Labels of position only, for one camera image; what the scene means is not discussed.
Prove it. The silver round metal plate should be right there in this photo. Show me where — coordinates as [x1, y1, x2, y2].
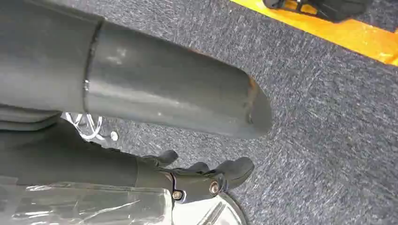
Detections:
[172, 192, 248, 225]

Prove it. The white cable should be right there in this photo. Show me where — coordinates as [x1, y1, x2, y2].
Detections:
[63, 112, 119, 142]

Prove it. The black robot foot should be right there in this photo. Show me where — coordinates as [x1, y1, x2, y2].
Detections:
[262, 0, 375, 23]

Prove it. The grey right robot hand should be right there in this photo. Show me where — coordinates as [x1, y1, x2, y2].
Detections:
[0, 0, 274, 205]

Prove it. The yellow floor tape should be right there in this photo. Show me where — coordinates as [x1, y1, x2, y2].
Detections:
[229, 0, 398, 67]

